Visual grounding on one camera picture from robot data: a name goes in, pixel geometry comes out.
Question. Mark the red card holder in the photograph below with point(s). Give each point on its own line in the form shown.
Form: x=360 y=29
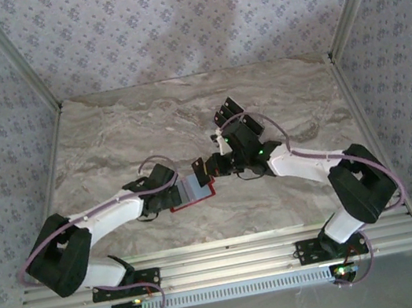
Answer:
x=193 y=193

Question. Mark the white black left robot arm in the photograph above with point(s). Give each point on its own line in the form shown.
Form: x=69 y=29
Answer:
x=116 y=213

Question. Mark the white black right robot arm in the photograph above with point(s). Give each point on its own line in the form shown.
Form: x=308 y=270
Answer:
x=299 y=163

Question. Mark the aluminium front beam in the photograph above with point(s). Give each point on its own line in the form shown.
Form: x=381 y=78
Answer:
x=229 y=261

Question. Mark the small circuit board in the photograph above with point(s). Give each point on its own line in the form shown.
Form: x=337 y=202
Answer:
x=127 y=307
x=344 y=271

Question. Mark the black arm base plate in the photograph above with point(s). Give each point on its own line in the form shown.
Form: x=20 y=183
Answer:
x=148 y=280
x=307 y=252

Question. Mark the aluminium floor rail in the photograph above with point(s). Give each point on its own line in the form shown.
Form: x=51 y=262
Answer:
x=52 y=167
x=361 y=114

